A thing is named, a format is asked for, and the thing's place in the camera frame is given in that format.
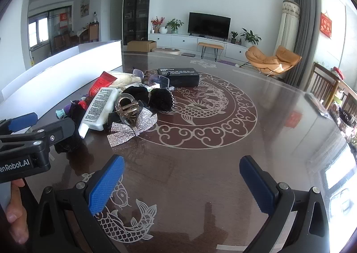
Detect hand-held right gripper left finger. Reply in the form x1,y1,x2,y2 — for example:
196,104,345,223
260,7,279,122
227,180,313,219
33,154,125,253

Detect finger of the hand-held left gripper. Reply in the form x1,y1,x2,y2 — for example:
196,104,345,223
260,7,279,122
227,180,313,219
0,118,76,159
0,112,39,136

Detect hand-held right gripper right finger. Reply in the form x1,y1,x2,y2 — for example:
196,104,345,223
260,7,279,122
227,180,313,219
239,155,331,253

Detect purple toy figure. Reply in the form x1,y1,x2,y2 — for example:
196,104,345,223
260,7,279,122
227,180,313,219
55,99,81,119

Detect white lotion bottle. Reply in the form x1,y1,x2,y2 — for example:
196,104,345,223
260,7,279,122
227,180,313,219
78,87,119,139

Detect red tube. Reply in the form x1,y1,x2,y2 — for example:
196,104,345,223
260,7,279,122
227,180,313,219
77,71,118,109

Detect white cardboard box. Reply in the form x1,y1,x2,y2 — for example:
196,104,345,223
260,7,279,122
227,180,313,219
0,40,122,133

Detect clear hair claw clip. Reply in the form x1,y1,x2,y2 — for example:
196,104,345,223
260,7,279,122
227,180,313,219
115,96,145,126

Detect rhinestone bow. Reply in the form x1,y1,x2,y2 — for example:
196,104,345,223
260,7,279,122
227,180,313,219
107,108,158,147

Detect cream knit cloth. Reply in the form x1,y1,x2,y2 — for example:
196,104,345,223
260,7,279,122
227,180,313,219
113,72,135,86

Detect black velvet hair bow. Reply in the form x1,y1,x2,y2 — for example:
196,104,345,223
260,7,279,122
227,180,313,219
122,86,174,112

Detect clear frame glasses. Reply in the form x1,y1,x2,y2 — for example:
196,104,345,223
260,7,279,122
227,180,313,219
133,68,175,92

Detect black rectangular box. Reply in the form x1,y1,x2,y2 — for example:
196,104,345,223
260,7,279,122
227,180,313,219
157,67,201,87

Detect dark patterned desktop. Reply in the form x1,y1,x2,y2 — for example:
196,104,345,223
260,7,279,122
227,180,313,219
0,49,357,253

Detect person's left hand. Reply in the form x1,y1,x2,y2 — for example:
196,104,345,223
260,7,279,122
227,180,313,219
5,178,29,244

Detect wooden dining table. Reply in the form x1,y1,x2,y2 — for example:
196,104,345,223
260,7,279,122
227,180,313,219
77,28,91,44

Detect dark flat object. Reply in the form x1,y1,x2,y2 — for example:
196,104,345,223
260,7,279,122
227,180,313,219
305,93,330,117

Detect brown cardboard box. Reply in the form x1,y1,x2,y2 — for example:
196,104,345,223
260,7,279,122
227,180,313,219
127,40,157,53

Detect brown slatted wooden chair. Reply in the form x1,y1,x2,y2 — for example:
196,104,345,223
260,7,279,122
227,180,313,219
308,62,357,108

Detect orange lounge chair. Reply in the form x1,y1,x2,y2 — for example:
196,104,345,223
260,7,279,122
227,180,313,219
245,46,302,76

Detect white door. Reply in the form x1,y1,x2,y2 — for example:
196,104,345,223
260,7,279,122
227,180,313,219
111,0,123,41

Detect beige oval floor board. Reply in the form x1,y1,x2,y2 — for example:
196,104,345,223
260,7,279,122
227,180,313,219
152,47,182,57

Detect red flowers in vase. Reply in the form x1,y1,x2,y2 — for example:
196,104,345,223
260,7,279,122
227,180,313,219
151,17,165,34

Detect dark glass display cabinet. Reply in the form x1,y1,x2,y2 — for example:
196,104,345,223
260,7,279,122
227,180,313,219
123,0,153,46

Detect white television cabinet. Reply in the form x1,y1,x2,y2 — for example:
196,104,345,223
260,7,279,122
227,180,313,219
148,33,251,60

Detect orange bench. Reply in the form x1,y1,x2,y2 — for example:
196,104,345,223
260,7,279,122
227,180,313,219
198,42,224,62

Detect large potted plant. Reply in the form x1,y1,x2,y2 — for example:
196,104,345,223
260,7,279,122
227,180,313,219
240,28,262,48

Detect green leafy potted plant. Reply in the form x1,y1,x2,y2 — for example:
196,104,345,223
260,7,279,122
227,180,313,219
165,19,184,34

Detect grey curtain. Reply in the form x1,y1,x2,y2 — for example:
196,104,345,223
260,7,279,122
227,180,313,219
284,0,321,86

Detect covered standing air conditioner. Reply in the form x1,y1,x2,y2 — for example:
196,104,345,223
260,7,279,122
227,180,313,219
275,0,302,55

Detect black television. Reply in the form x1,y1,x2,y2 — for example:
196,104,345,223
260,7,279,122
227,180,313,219
188,12,231,39

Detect red wall hanging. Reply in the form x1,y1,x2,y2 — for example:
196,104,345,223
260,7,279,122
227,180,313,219
320,12,332,38

